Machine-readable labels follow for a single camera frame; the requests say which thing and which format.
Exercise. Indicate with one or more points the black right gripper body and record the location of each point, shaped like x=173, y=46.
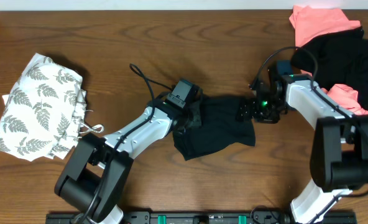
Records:
x=265, y=111

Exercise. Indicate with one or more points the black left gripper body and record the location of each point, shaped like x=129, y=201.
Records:
x=192, y=117

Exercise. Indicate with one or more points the black garment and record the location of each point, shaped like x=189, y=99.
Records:
x=342, y=59
x=219, y=128

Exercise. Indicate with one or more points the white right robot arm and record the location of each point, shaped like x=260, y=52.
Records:
x=339, y=155

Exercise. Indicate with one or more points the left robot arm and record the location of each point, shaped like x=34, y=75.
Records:
x=95, y=174

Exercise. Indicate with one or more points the black garment in pile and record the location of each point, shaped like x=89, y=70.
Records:
x=342, y=59

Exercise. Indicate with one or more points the coral pink garment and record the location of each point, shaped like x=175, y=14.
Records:
x=310, y=23

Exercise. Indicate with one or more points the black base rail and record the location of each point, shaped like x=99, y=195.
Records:
x=255, y=217

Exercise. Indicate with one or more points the white fern-print drawstring bag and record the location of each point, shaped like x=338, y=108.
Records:
x=44, y=113

